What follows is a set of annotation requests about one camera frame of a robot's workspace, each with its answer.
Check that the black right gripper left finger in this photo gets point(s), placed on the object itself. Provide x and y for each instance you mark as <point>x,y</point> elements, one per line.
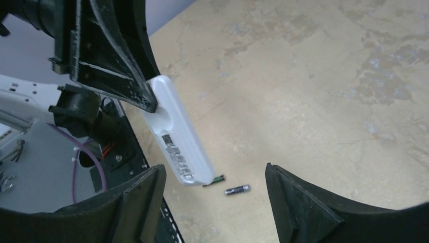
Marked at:
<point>126,213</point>

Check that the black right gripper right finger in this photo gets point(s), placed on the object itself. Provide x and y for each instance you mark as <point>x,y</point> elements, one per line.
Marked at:
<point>304,212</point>

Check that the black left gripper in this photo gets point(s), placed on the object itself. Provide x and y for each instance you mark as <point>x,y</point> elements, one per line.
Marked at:
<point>110,49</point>

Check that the white remote control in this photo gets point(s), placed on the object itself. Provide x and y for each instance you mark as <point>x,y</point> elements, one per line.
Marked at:
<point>176,136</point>

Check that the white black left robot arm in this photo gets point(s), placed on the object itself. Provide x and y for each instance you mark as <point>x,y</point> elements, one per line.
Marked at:
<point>67,106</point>

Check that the black silver AAA battery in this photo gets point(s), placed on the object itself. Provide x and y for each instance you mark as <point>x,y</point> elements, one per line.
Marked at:
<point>237,190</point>

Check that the green black AAA battery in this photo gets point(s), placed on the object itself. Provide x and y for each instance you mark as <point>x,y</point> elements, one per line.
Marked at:
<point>217,179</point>

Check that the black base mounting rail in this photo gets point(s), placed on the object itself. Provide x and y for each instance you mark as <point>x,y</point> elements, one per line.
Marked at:
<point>122,159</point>

